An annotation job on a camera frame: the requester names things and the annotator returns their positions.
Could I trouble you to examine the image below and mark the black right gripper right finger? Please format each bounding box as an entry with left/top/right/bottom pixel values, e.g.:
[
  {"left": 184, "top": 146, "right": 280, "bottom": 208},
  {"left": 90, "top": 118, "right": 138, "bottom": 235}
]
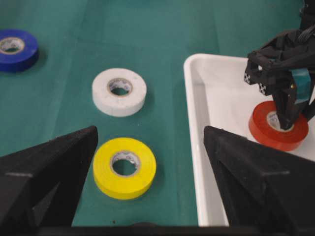
[{"left": 203, "top": 126, "right": 315, "bottom": 236}]

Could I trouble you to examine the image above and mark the blue tape roll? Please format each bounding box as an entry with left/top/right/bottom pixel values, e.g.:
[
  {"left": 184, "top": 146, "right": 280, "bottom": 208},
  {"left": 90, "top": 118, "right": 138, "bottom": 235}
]
[{"left": 0, "top": 29, "right": 39, "bottom": 72}]

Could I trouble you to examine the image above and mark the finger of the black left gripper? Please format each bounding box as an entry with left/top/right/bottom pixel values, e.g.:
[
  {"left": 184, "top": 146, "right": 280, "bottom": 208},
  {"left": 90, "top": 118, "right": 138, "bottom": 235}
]
[
  {"left": 301, "top": 71, "right": 315, "bottom": 120},
  {"left": 273, "top": 76, "right": 299, "bottom": 130}
]

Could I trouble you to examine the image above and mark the white plastic tray case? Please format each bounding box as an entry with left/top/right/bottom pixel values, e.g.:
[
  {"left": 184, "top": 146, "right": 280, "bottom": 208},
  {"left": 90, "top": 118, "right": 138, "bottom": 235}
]
[{"left": 184, "top": 54, "right": 315, "bottom": 226}]

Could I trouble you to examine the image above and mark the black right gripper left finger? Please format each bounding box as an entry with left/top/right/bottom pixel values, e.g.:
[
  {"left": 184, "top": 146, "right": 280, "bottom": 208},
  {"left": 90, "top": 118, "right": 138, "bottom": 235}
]
[{"left": 0, "top": 126, "right": 98, "bottom": 236}]

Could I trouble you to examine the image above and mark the red tape roll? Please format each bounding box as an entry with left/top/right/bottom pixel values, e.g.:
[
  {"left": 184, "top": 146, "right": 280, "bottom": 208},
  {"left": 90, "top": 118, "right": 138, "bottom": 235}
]
[{"left": 249, "top": 101, "right": 309, "bottom": 151}]

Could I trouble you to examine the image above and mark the white tape roll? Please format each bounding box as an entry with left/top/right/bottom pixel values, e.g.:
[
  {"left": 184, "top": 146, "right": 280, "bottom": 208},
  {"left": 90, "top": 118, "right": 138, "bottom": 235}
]
[{"left": 92, "top": 68, "right": 147, "bottom": 117}]

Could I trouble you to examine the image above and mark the yellow tape roll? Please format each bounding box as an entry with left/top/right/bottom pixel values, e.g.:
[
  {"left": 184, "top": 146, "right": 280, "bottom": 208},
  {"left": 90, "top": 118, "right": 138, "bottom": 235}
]
[{"left": 93, "top": 137, "right": 157, "bottom": 200}]

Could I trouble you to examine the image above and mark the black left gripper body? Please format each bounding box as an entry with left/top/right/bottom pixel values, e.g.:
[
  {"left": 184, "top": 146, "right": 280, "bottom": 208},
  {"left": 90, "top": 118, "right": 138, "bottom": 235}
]
[{"left": 244, "top": 25, "right": 315, "bottom": 95}]

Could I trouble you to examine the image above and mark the green table cloth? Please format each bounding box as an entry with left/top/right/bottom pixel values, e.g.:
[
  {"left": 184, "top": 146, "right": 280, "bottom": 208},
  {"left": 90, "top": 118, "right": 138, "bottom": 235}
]
[{"left": 0, "top": 0, "right": 303, "bottom": 226}]

